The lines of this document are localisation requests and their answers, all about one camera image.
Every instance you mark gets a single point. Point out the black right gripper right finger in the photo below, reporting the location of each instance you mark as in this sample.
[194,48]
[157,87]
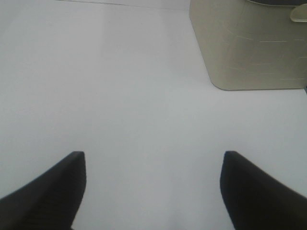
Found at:
[256,201]

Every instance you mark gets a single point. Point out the beige storage box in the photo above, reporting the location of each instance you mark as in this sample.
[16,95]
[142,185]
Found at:
[252,44]

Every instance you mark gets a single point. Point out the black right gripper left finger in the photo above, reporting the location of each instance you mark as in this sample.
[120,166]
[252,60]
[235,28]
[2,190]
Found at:
[49,202]

